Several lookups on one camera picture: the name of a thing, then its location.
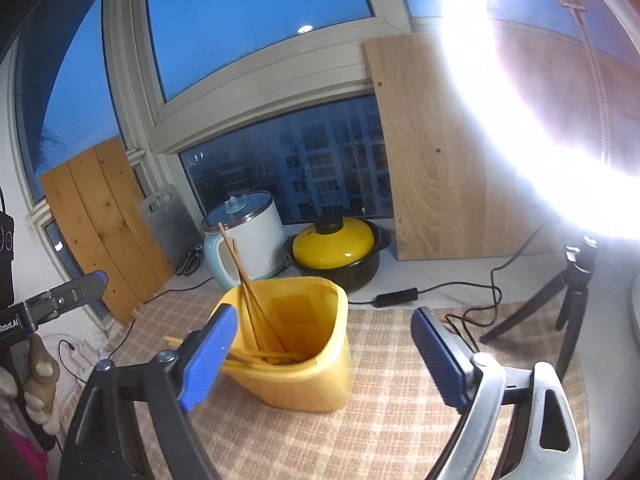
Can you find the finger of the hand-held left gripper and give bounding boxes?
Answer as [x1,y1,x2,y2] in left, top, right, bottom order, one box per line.
[10,270,108,333]

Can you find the white power strip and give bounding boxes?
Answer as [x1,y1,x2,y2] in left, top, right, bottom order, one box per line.
[59,340,115,378]

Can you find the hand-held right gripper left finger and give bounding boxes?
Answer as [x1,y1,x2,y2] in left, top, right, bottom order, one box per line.
[59,304,239,480]

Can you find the grey metal cutting board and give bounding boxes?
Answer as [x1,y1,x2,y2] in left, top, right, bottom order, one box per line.
[139,184,203,273]

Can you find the thin black power cable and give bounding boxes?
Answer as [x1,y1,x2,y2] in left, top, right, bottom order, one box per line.
[59,280,211,361]

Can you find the person's left hand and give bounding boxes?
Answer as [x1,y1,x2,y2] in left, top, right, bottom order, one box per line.
[0,332,62,436]

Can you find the white electric kettle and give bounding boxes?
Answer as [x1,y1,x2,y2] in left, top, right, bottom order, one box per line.
[201,191,287,291]

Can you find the pine plank board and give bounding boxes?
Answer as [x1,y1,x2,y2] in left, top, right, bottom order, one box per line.
[40,137,173,326]

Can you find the black scissors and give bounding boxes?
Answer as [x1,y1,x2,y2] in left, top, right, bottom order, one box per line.
[175,244,206,277]

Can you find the pile of wooden chopsticks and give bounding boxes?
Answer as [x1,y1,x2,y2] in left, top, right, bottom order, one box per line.
[164,222,312,367]

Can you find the yellow plastic container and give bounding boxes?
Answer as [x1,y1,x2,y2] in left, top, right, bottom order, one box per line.
[212,275,353,413]

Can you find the black ring light cable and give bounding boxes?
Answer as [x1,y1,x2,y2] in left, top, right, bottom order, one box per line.
[347,225,546,351]

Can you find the large light wooden board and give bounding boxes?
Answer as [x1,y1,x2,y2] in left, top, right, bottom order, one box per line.
[363,35,566,262]

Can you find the white window frame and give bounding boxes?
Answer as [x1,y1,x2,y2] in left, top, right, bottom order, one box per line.
[0,0,446,241]

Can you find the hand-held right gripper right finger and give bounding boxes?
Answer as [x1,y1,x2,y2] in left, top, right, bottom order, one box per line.
[411,306,586,480]

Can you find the plaid tablecloth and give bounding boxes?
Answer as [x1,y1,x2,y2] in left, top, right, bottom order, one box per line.
[60,287,591,480]

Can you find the black tripod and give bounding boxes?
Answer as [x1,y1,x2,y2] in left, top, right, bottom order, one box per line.
[479,232,601,381]

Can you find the yellow lidded black pot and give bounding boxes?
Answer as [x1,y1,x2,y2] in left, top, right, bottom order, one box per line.
[282,214,393,295]

